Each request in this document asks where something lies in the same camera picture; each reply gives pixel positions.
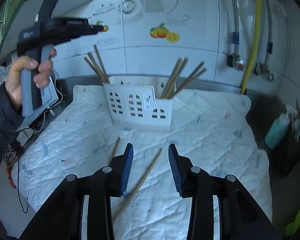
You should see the wooden chopstick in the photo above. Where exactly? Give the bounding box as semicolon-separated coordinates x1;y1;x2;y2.
84;57;106;83
160;58;183;99
94;44;110;83
167;61;207;99
112;148;162;223
164;57;189;99
171;68;207;99
87;52;102;71
109;137;120;164

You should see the dark jacket left forearm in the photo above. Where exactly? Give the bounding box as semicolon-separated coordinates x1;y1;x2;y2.
0;85;23;165

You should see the person's left hand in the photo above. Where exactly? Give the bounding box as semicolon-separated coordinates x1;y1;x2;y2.
5;47;57;111

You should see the black utensil bin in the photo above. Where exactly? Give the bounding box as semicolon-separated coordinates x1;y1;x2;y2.
268;124;300;178

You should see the white microwave oven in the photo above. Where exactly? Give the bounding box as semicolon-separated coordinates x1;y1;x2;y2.
21;77;59;126

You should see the white quilted mat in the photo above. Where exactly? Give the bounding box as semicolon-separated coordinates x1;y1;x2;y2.
12;85;273;239

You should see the teal soap bottle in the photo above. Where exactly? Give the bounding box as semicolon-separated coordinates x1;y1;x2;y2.
264;113;290;150

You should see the white plastic utensil holder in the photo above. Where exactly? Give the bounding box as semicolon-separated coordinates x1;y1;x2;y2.
103;75;173;132

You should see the metal water valve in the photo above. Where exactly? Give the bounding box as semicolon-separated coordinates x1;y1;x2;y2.
254;63;274;82

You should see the red-knob water valve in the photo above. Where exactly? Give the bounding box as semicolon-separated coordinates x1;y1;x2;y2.
224;51;244;71

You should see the braided metal hose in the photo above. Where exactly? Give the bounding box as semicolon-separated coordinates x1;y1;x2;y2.
227;0;241;55
262;0;274;67

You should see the yellow gas hose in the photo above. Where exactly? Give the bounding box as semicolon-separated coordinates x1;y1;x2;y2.
240;0;264;94

